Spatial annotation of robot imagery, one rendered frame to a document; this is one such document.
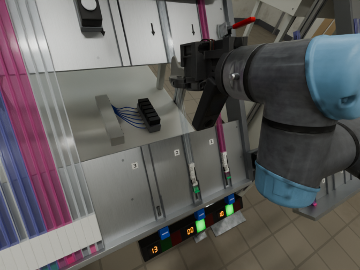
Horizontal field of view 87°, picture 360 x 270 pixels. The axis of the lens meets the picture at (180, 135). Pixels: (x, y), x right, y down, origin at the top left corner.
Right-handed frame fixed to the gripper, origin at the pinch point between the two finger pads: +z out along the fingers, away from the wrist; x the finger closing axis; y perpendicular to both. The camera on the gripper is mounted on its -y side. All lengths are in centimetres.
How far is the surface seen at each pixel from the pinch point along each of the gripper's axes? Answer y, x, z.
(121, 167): -16.8, 17.1, -3.2
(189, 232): -40.2, 3.4, -8.1
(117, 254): -89, 23, 38
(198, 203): -31.5, 0.4, -8.3
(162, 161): -18.3, 7.6, -3.6
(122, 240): -31.5, 20.7, -8.5
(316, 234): -111, -98, -2
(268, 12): 94, -416, 302
